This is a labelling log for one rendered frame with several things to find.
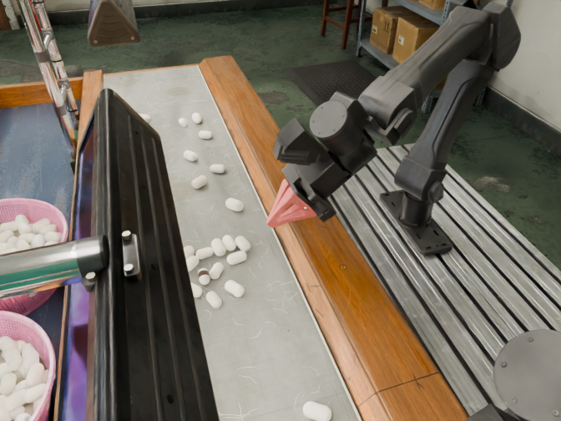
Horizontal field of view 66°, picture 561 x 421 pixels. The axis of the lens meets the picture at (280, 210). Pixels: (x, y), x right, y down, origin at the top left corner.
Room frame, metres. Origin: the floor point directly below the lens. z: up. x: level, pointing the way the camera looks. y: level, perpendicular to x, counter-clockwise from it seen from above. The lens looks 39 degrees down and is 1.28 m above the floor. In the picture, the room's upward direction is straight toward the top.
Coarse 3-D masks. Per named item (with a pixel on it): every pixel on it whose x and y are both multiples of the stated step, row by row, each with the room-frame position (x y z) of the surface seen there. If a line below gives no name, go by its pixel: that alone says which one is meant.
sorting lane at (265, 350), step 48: (144, 96) 1.19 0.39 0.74; (192, 96) 1.19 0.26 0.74; (192, 144) 0.92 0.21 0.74; (192, 192) 0.72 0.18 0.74; (240, 192) 0.72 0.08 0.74; (192, 240) 0.58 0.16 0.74; (288, 288) 0.47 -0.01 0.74; (240, 336) 0.38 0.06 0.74; (288, 336) 0.38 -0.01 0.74; (240, 384) 0.30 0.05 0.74; (288, 384) 0.30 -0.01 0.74; (336, 384) 0.30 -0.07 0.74
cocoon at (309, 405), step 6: (312, 402) 0.27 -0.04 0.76; (306, 408) 0.26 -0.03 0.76; (312, 408) 0.26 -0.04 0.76; (318, 408) 0.26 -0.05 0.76; (324, 408) 0.26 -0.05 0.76; (330, 408) 0.26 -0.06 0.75; (306, 414) 0.25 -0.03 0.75; (312, 414) 0.25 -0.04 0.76; (318, 414) 0.25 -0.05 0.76; (324, 414) 0.25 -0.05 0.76; (330, 414) 0.25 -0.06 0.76; (318, 420) 0.25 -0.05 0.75; (324, 420) 0.25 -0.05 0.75
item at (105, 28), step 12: (96, 0) 0.82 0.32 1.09; (108, 0) 0.73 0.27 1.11; (120, 0) 0.82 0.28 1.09; (96, 12) 0.72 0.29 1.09; (108, 12) 0.72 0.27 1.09; (120, 12) 0.73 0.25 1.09; (132, 12) 0.84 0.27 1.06; (96, 24) 0.72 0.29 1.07; (108, 24) 0.72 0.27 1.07; (120, 24) 0.73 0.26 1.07; (132, 24) 0.74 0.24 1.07; (96, 36) 0.72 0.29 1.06; (108, 36) 0.72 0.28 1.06; (120, 36) 0.73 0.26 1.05; (132, 36) 0.73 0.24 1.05
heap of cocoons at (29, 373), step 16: (0, 352) 0.36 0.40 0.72; (16, 352) 0.35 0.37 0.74; (32, 352) 0.35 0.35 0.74; (0, 368) 0.32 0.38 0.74; (16, 368) 0.33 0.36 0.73; (32, 368) 0.32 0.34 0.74; (0, 384) 0.30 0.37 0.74; (16, 384) 0.31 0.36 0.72; (32, 384) 0.30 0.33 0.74; (0, 400) 0.28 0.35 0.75; (16, 400) 0.28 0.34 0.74; (32, 400) 0.28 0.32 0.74; (0, 416) 0.26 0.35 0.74; (16, 416) 0.27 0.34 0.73
